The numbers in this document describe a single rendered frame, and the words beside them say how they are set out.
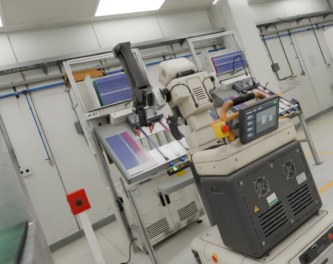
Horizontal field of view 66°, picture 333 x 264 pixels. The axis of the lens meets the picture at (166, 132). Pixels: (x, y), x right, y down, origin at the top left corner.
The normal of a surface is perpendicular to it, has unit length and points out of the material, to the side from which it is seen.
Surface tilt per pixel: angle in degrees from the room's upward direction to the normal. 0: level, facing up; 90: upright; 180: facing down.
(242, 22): 90
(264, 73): 90
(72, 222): 90
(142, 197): 90
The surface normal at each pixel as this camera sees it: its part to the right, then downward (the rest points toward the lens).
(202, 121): 0.38, -0.29
